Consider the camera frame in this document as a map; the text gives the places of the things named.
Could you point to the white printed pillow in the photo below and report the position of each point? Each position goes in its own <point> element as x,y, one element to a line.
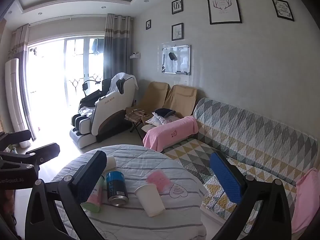
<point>156,120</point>

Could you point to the grey curtain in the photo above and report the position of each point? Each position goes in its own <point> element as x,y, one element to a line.
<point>117,45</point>
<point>22,40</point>

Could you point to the sofa with triangle-patterned cover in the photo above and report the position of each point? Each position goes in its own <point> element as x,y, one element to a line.
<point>250,135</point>

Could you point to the pink and green cup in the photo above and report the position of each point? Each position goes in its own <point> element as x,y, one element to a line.
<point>95,200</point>

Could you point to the white massage chair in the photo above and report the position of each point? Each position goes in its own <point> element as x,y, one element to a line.
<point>112,115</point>

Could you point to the blue metal can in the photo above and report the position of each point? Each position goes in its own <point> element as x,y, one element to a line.
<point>116,185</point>

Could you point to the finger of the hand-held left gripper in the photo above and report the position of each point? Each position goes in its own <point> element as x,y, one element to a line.
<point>18,135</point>
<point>46,152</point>

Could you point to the tiny black picture frame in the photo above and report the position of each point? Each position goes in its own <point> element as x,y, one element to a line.
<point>148,24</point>

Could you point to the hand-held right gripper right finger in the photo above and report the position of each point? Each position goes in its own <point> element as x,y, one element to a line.
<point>225,177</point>

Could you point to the pink translucent cup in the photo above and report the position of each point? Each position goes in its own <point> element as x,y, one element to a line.
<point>159,180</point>

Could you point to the white cloth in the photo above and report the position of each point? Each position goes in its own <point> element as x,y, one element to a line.
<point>116,80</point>

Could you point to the dark folded cloth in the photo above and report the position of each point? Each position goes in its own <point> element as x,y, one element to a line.
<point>163,112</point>

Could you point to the black gooseneck stand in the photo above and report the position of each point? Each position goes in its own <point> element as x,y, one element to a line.
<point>86,86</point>

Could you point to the black whiteboard eraser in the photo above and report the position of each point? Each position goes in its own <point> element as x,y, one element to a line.
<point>172,56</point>

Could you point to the pink cloth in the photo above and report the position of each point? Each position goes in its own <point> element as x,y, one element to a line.
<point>306,200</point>

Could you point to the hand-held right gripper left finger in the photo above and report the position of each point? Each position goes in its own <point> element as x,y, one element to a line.
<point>90,177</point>

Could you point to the black-framed line-art picture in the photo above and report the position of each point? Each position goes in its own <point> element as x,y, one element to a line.
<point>177,32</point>

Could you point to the small folding table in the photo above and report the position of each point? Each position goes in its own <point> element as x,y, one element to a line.
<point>136,116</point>

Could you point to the small white paper cup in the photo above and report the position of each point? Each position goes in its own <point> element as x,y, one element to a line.
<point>111,162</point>

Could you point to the pink towel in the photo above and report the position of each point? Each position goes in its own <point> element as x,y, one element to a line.
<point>170,131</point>

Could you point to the round table with striped cloth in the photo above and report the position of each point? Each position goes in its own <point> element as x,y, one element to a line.
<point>140,158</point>

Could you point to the glass balcony door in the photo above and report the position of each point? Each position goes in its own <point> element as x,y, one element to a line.
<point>77,62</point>

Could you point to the black-framed monogram picture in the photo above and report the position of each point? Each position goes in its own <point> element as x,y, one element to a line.
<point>177,6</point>

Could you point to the large antler picture frame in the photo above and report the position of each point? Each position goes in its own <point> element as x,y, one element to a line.
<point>224,7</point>

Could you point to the beige recliner chair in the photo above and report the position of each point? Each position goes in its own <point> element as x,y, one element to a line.
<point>152,93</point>
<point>181,97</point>

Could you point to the small wall shelf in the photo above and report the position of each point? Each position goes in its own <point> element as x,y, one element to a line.
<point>135,55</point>

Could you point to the whiteboard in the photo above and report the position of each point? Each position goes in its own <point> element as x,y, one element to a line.
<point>178,62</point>

